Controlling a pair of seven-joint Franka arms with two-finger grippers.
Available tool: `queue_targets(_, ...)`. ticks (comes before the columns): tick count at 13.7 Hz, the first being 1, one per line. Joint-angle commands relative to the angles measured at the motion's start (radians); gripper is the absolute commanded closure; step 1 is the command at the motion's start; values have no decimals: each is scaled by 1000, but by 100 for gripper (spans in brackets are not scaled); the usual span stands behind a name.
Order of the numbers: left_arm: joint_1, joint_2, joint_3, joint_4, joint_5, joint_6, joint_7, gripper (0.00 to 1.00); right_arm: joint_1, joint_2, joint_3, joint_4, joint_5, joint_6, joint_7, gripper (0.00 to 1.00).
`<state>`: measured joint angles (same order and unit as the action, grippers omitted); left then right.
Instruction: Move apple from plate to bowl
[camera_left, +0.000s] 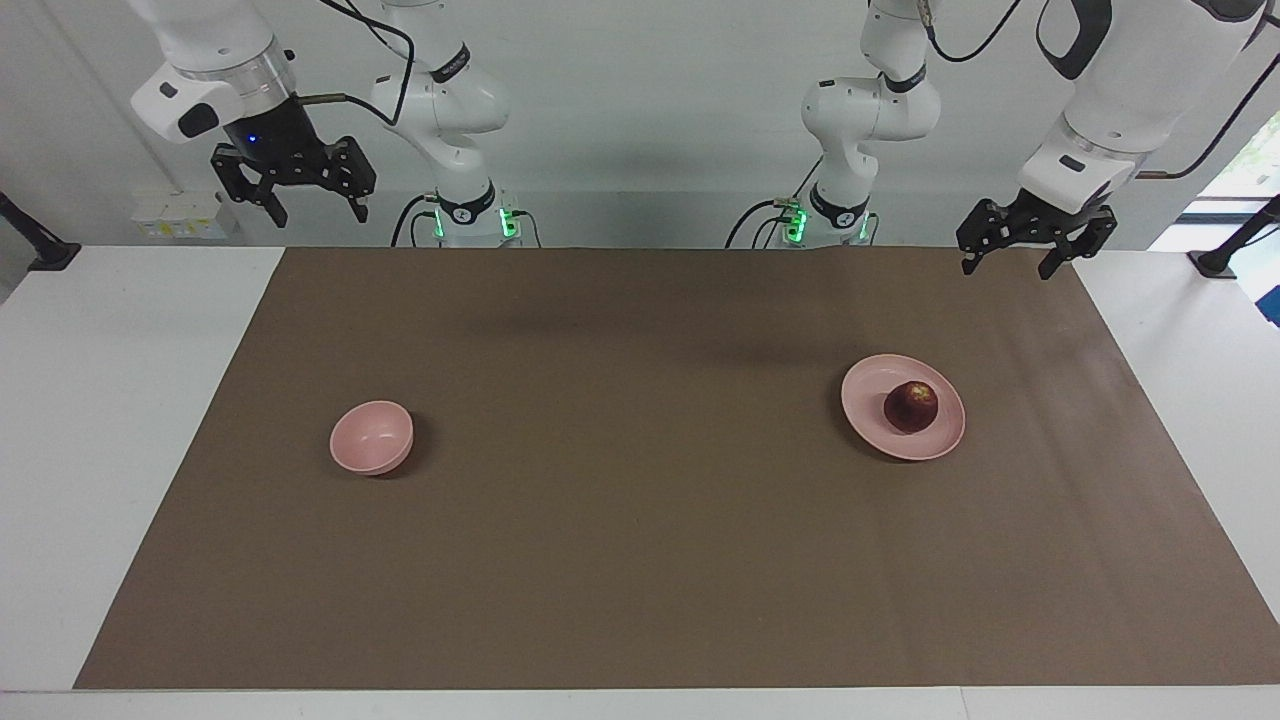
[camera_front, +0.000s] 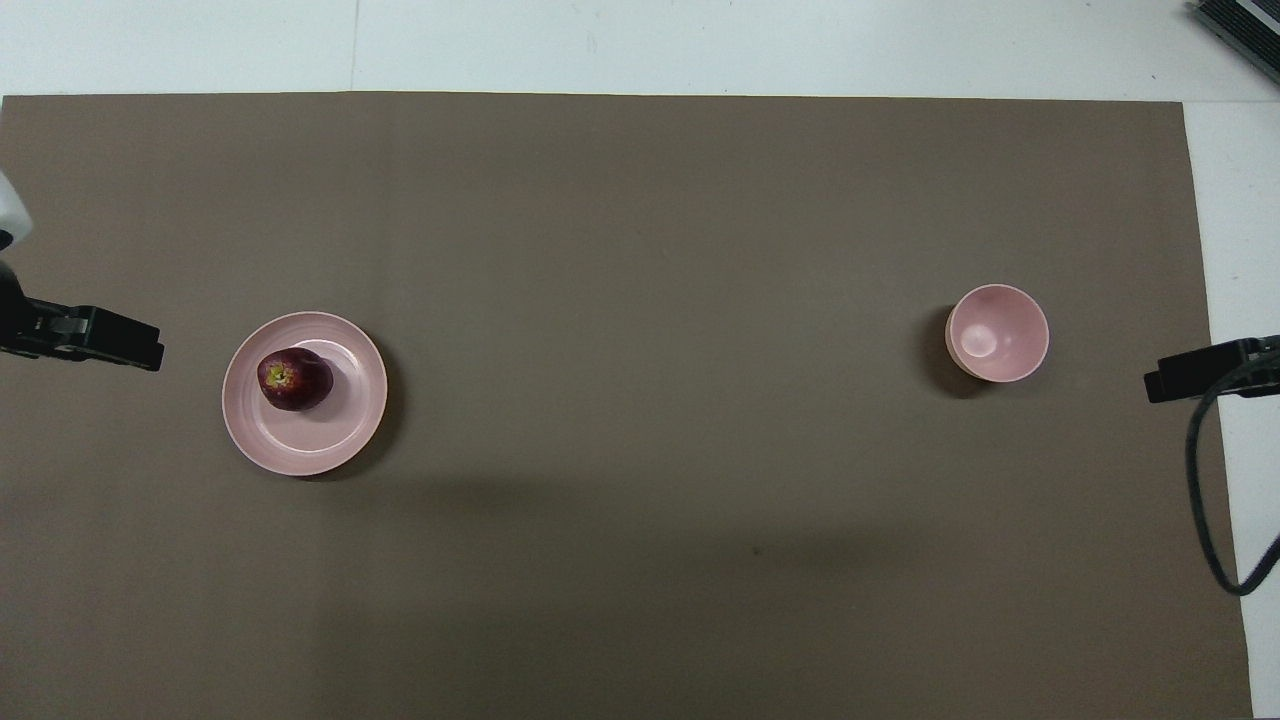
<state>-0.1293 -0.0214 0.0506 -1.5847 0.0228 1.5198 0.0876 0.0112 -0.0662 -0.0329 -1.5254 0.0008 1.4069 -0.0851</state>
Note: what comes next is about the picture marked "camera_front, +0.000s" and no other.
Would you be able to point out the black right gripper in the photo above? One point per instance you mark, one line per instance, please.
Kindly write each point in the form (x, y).
(1264, 362)

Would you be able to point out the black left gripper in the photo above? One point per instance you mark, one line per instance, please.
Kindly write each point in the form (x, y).
(15, 315)

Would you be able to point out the dark red apple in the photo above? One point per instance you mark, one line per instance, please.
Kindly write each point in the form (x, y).
(297, 380)

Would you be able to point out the pink round bowl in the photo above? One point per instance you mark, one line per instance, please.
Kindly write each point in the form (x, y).
(1000, 332)

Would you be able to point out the pink round plate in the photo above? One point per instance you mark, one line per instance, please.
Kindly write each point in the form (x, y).
(330, 435)

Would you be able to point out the grey ribbed device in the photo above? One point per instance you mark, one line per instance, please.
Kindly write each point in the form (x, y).
(1245, 30)

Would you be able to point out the brown table mat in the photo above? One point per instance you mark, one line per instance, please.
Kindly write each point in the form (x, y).
(650, 300)

